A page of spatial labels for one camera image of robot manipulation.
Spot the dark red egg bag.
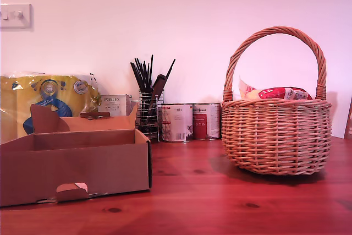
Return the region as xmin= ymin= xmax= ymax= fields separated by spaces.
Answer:
xmin=258 ymin=87 xmax=314 ymax=101

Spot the brown cardboard box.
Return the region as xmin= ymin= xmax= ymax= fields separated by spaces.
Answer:
xmin=0 ymin=102 xmax=153 ymax=207

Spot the white Porlex box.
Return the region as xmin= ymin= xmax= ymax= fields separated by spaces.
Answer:
xmin=99 ymin=94 xmax=133 ymax=117

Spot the woven wicker basket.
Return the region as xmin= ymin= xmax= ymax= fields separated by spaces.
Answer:
xmin=221 ymin=26 xmax=333 ymax=176

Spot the white label tin can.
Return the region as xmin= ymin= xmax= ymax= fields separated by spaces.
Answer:
xmin=160 ymin=103 xmax=194 ymax=144

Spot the dark brown wooden utensil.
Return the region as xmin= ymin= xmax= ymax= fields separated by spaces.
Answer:
xmin=151 ymin=74 xmax=168 ymax=114

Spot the black chopstick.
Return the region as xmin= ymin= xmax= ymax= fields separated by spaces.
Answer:
xmin=161 ymin=58 xmax=176 ymax=90
xmin=130 ymin=62 xmax=144 ymax=92
xmin=148 ymin=54 xmax=154 ymax=92
xmin=141 ymin=61 xmax=151 ymax=92
xmin=134 ymin=58 xmax=148 ymax=92

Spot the red label tin can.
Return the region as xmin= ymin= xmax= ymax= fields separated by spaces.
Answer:
xmin=192 ymin=103 xmax=222 ymax=141

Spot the yellow paper towel pack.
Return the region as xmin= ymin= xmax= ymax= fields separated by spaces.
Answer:
xmin=0 ymin=71 xmax=102 ymax=147

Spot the chrome wire utensil holder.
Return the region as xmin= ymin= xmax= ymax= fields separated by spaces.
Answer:
xmin=139 ymin=89 xmax=165 ymax=134

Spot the white light switch plate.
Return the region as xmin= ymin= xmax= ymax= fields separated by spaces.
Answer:
xmin=0 ymin=3 xmax=32 ymax=30

